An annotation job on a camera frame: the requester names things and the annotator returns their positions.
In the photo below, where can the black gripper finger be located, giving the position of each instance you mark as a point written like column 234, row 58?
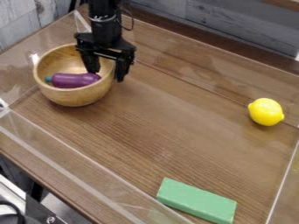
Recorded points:
column 91, row 61
column 123, row 64

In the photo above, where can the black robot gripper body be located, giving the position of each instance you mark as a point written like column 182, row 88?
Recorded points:
column 104, row 40

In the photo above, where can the brown wooden bowl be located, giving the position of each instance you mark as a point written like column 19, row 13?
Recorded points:
column 61, row 60

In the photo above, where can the purple toy eggplant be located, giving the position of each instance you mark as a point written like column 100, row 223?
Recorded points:
column 71, row 80

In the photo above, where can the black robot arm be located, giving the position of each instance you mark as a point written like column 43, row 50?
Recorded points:
column 104, row 8

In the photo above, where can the yellow toy lemon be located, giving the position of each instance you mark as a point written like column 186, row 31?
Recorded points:
column 266, row 112

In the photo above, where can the green rectangular block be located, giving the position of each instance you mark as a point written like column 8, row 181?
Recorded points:
column 196, row 202

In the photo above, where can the clear acrylic tray wall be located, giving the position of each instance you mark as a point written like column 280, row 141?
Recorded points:
column 91, row 188

